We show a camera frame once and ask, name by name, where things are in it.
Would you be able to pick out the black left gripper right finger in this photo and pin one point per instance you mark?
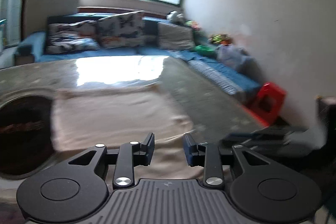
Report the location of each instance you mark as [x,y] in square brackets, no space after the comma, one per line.
[206,155]

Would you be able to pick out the red plastic stool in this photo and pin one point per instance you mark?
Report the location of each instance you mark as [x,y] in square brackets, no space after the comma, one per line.
[266,105]

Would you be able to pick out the butterfly pillow right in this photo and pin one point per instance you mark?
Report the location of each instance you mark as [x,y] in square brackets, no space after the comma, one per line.
[121,30]

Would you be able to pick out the grey cushion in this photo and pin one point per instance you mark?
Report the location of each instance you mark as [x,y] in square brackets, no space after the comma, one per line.
[175,37]

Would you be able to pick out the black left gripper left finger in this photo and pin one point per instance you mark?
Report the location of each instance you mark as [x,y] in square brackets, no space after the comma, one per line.
[132,154]

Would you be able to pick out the butterfly pillow left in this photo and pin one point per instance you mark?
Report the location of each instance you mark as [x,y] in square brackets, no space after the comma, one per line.
[72,37]

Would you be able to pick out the clear plastic storage box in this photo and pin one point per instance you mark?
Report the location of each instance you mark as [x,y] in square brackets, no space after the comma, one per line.
[233,57]

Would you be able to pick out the butterfly pillow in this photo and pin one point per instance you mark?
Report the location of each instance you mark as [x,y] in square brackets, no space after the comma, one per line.
[121,30]
[72,37]

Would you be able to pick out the cream knit garment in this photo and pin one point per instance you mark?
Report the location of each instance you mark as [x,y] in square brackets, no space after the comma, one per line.
[83,118]

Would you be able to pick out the green plastic bowl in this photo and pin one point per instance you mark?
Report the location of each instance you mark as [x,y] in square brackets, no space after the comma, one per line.
[204,50]

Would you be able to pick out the small plush toys pile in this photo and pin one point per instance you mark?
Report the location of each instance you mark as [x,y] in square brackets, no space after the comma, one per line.
[220,39]

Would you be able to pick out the panda plush toy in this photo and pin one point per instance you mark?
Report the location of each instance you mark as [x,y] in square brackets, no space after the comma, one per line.
[176,18]

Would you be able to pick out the dark blue sofa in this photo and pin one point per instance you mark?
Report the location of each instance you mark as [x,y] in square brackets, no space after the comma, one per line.
[33,50]

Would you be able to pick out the black round induction cooktop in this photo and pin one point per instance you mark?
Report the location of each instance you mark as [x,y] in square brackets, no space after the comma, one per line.
[25,135]

